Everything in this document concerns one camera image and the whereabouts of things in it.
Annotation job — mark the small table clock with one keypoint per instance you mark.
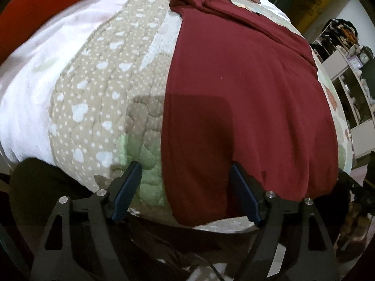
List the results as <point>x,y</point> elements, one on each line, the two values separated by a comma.
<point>367,55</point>

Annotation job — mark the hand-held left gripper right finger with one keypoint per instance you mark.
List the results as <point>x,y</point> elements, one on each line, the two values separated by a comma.
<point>246,196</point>

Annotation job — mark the white shelf unit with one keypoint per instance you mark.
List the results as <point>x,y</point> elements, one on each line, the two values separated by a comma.
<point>351,93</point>

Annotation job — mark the green and yellow door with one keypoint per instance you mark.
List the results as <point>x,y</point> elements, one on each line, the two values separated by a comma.
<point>304,0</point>

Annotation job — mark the maroon sweater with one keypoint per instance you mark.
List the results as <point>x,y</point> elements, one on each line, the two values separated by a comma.
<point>234,93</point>

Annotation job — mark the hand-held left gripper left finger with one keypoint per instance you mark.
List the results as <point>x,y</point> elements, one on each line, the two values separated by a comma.
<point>127,193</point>

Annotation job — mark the white fleece blanket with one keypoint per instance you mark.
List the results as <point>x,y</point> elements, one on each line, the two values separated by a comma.
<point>35,73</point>

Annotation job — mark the beige heart quilted bedspread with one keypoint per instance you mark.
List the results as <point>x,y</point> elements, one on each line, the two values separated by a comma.
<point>96,99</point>

